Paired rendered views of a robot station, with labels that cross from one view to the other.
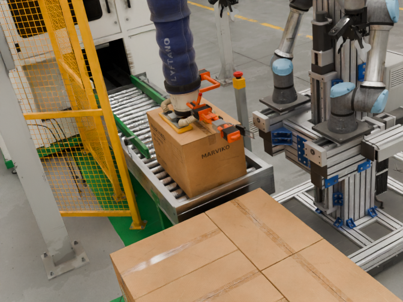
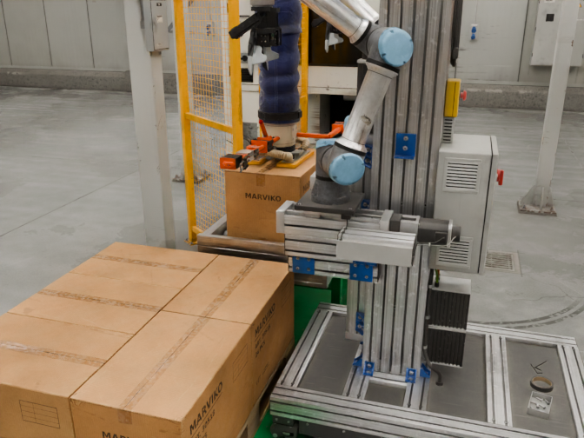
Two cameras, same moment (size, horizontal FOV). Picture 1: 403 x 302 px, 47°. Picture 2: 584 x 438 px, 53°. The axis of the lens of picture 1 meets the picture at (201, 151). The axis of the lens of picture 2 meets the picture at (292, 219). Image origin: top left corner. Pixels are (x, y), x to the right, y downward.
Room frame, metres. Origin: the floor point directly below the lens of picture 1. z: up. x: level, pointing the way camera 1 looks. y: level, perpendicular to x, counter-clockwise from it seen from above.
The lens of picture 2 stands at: (0.41, -1.96, 1.72)
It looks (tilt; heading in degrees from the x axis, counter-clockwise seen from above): 20 degrees down; 40
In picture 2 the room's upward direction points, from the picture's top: straight up
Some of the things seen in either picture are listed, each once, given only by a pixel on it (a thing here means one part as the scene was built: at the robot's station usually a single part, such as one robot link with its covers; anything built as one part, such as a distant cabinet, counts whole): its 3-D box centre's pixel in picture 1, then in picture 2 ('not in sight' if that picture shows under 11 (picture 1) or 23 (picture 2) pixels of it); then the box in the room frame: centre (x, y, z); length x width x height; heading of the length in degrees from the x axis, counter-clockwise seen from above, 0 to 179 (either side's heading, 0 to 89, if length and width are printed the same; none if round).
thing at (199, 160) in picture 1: (195, 144); (282, 194); (2.72, 0.03, 0.75); 0.60 x 0.40 x 0.40; 21
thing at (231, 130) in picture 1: (230, 134); (231, 161); (2.15, -0.16, 1.08); 0.08 x 0.07 x 0.05; 21
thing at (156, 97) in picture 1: (165, 100); not in sight; (3.90, 0.24, 0.60); 1.60 x 0.10 x 0.09; 23
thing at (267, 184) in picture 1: (227, 202); (261, 265); (2.39, -0.11, 0.48); 0.70 x 0.03 x 0.15; 113
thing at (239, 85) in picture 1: (245, 139); not in sight; (3.12, -0.35, 0.50); 0.07 x 0.07 x 1.00; 23
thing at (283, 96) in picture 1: (283, 91); not in sight; (2.56, -0.55, 1.09); 0.15 x 0.15 x 0.10
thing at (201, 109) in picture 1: (202, 111); (262, 144); (2.48, -0.04, 1.08); 0.10 x 0.08 x 0.06; 111
